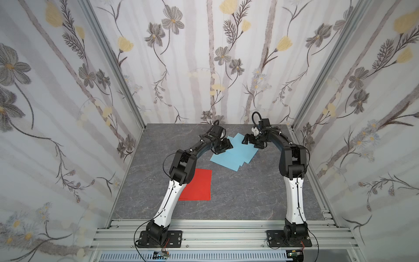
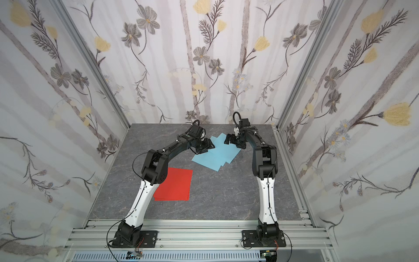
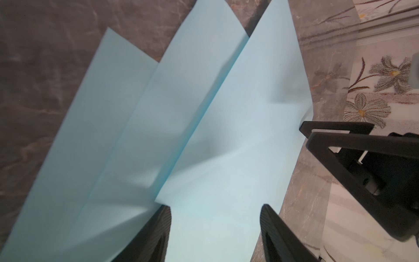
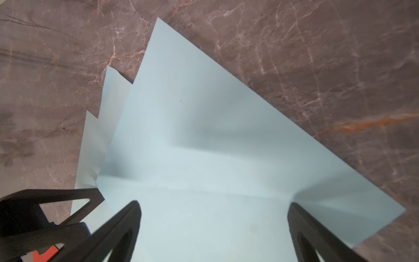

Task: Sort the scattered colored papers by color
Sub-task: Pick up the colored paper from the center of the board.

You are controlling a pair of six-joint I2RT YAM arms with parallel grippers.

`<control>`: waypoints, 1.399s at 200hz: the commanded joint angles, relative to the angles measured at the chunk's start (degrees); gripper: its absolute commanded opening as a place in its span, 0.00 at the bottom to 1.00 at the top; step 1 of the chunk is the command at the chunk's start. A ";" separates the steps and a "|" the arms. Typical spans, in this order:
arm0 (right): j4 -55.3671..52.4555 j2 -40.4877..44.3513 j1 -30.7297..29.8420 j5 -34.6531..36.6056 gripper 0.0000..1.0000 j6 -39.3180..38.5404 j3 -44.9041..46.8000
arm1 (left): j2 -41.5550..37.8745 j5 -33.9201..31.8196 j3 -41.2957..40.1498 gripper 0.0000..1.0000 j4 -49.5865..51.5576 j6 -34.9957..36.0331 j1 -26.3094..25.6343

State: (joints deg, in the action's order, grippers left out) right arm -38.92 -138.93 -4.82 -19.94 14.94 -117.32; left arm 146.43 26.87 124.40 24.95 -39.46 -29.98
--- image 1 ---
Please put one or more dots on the red paper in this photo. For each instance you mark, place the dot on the red paper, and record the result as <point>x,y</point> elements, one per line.
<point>199,189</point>

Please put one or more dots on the left circuit board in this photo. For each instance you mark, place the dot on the left circuit board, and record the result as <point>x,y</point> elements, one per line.
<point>161,255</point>

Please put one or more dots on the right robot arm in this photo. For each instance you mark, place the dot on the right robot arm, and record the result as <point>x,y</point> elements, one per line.
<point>293,164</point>

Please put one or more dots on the aluminium front rail frame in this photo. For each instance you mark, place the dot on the aluminium front rail frame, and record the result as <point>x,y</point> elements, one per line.
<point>224,241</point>

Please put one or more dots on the light blue paper top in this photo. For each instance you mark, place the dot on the light blue paper top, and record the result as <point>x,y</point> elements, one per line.
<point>242,152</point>

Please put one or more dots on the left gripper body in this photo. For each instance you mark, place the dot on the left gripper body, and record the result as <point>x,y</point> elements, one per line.
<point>220,146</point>

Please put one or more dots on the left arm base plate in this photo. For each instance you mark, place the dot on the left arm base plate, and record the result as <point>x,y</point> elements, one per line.
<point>169,239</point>

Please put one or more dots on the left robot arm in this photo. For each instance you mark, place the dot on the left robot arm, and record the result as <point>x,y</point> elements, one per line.
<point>181,173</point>

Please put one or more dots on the left corner aluminium post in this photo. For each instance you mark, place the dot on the left corner aluminium post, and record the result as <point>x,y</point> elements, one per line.
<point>111,58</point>

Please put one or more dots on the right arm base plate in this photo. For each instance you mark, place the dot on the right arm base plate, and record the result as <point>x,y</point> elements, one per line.
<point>278,239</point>

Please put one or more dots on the right circuit board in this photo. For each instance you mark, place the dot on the right circuit board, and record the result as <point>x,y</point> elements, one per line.
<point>295,255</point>

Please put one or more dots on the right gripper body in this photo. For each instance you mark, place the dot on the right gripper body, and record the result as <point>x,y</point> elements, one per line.
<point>250,140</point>

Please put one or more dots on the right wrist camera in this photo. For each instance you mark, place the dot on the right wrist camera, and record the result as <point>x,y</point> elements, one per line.
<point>255,131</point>

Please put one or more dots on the corner aluminium post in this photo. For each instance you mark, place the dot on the corner aluminium post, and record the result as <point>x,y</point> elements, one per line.
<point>111,58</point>
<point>352,23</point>

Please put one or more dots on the circuit board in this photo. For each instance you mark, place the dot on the circuit board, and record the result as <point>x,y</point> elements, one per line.
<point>295,255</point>
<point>161,255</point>

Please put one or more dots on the right corner aluminium post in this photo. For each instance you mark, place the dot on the right corner aluminium post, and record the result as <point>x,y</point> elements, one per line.
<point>352,23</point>

